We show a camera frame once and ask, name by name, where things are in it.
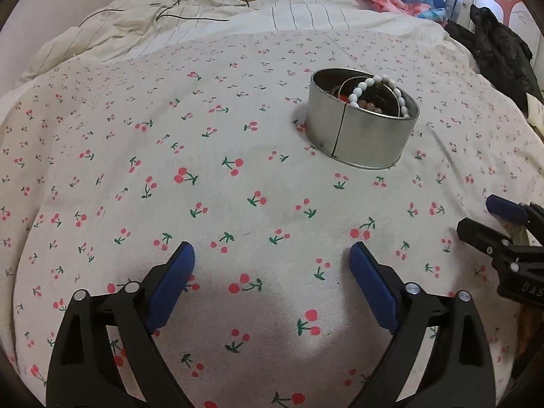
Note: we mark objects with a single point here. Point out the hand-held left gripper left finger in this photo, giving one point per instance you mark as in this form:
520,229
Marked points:
170,289

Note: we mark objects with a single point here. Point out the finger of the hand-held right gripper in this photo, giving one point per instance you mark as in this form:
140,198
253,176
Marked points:
501,207
480,233

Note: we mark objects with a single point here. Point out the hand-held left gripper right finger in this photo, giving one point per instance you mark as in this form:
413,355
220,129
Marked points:
374,289

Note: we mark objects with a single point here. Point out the round metal tin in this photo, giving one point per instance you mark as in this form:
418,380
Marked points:
365,140

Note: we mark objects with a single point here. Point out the cherry print bed sheet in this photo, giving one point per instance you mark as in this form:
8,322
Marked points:
170,136

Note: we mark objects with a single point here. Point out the black garment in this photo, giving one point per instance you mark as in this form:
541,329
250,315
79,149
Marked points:
501,51

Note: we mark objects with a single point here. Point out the thin silver bangle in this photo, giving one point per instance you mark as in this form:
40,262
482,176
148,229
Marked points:
348,81

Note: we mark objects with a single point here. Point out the white striped quilt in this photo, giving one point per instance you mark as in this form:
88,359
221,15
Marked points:
297,17

